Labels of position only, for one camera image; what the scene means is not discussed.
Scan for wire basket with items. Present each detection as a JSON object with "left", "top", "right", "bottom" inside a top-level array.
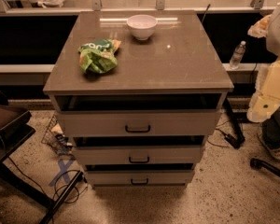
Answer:
[{"left": 41, "top": 116, "right": 73, "bottom": 156}]

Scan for person leg in jeans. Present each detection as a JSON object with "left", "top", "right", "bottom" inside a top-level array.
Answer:
[{"left": 258, "top": 107, "right": 280, "bottom": 161}]

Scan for grey drawer cabinet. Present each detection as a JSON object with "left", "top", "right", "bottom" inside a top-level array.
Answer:
[{"left": 42, "top": 9, "right": 234, "bottom": 189}]

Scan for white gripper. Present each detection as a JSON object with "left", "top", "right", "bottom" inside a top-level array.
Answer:
[{"left": 246, "top": 15, "right": 280, "bottom": 122}]

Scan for clear plastic water bottle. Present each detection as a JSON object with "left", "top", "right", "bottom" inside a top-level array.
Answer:
[{"left": 229, "top": 41, "right": 246, "bottom": 70}]

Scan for white bowl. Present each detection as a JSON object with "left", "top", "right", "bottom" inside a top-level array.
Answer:
[{"left": 127, "top": 14, "right": 158, "bottom": 40}]

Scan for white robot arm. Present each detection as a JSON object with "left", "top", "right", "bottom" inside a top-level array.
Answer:
[{"left": 246, "top": 3, "right": 280, "bottom": 122}]

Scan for black stand with tray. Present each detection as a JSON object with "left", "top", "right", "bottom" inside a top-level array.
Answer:
[{"left": 0, "top": 92, "right": 83, "bottom": 224}]

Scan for drawer with black handle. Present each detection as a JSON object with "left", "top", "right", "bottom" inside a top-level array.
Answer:
[
  {"left": 73, "top": 146, "right": 204, "bottom": 165},
  {"left": 56, "top": 111, "right": 221, "bottom": 137},
  {"left": 85, "top": 170, "right": 194, "bottom": 186}
]

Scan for blue tape cross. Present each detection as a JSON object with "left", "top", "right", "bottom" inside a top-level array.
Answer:
[{"left": 49, "top": 159, "right": 75, "bottom": 187}]

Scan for green chip bag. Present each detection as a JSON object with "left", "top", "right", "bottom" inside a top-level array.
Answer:
[{"left": 78, "top": 39, "right": 121, "bottom": 74}]

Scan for black cable on floor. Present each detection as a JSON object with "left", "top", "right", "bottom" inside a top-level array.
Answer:
[{"left": 7, "top": 156, "right": 89, "bottom": 205}]

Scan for black chair leg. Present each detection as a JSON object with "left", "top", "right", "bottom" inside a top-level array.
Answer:
[{"left": 250, "top": 158, "right": 280, "bottom": 177}]

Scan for black power adapter cable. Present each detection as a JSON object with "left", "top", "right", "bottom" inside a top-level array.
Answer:
[{"left": 206, "top": 119, "right": 243, "bottom": 149}]

